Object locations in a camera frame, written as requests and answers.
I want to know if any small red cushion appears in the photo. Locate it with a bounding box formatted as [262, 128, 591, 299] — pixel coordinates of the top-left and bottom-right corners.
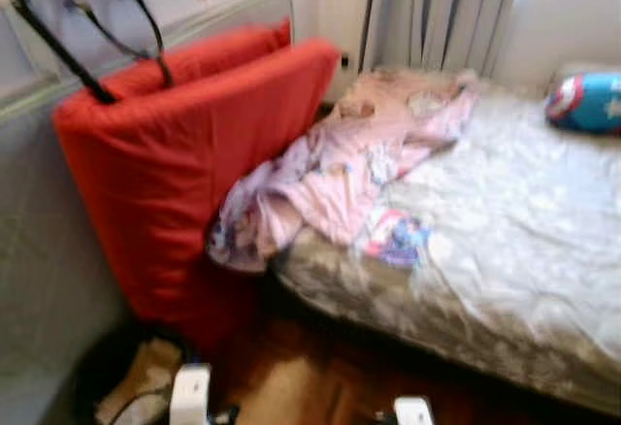
[102, 19, 292, 101]

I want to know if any pink cartoon print blanket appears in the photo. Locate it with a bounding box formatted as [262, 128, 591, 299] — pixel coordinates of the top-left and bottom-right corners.
[207, 68, 479, 273]

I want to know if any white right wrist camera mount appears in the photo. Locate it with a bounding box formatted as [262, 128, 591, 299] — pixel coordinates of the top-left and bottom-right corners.
[393, 396, 435, 425]

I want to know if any black bin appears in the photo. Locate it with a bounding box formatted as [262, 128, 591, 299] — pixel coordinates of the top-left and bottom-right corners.
[76, 323, 210, 425]

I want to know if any grey floral bed sheet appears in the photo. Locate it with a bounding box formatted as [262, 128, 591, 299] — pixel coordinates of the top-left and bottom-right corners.
[272, 76, 621, 416]

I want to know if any grey curtain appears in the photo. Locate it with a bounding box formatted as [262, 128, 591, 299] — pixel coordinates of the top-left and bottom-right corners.
[364, 0, 525, 77]

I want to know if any black pole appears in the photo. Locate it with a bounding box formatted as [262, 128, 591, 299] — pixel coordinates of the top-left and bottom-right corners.
[5, 0, 119, 106]

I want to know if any black strap loop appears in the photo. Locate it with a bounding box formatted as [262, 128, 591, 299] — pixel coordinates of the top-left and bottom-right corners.
[70, 0, 176, 88]

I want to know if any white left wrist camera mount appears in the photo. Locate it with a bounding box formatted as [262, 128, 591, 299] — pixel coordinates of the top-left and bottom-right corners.
[170, 365, 212, 425]

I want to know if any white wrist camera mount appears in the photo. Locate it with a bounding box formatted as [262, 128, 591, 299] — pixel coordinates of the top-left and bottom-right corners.
[393, 396, 435, 425]
[170, 365, 212, 425]

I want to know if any large red mattress cushion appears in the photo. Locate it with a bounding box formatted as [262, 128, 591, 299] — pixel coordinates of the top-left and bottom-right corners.
[53, 37, 341, 348]

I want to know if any blue shield print pillow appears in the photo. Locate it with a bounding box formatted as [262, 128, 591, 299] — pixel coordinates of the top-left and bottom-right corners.
[545, 72, 621, 135]

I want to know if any colourful manga book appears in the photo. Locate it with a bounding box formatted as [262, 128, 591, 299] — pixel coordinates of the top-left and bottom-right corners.
[364, 210, 430, 269]

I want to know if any beige crumpled paper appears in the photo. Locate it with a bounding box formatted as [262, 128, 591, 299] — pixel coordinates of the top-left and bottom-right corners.
[95, 340, 185, 425]

